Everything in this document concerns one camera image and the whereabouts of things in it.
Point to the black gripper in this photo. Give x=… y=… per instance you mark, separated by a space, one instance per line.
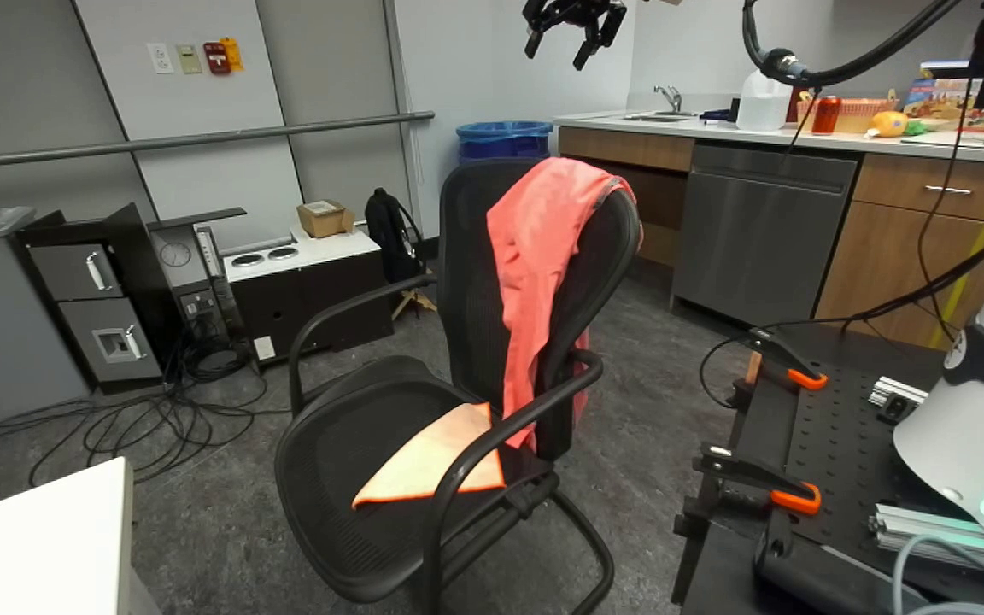
x=574 y=8

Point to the coral pink shirt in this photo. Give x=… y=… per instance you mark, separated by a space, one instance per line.
x=539 y=251

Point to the black mesh office chair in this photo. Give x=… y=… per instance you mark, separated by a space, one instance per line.
x=376 y=454

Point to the chrome sink faucet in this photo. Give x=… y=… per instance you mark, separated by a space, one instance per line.
x=672 y=96

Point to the blue recycling bin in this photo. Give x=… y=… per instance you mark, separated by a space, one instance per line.
x=505 y=140

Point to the white kitchen countertop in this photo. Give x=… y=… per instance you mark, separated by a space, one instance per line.
x=742 y=134

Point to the white plastic jug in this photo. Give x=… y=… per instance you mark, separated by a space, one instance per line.
x=760 y=103

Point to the black backpack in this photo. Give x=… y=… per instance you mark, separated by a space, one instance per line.
x=391 y=233

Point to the red bottle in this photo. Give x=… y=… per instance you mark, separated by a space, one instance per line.
x=830 y=112

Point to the stainless steel dishwasher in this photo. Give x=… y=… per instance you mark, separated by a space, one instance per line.
x=760 y=233

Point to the small cardboard box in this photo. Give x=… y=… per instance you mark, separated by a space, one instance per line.
x=326 y=215

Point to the wooden crate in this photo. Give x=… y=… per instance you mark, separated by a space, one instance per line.
x=863 y=112

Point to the orange fruit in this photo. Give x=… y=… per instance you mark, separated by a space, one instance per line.
x=887 y=123

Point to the red fire alarm pull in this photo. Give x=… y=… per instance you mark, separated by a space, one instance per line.
x=223 y=54

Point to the white topped low bench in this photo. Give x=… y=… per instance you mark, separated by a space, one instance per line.
x=298 y=257

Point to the wooden kitchen cabinet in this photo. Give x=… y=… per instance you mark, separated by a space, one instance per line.
x=913 y=251

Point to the white floor power outlet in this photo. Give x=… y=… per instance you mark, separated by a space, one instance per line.
x=264 y=348

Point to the short aluminium extrusion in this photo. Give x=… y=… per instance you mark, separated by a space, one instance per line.
x=896 y=398

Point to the black perforated robot table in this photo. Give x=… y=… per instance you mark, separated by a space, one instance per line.
x=847 y=445

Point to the long aluminium extrusion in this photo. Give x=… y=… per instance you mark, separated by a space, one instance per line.
x=924 y=526

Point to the white table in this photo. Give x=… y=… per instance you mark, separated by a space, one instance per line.
x=36 y=549

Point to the cream wall plate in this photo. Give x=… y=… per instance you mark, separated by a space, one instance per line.
x=191 y=59

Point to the white light switch plate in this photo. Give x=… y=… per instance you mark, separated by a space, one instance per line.
x=161 y=59

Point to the grey wall rail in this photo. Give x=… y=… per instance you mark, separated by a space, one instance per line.
x=171 y=140

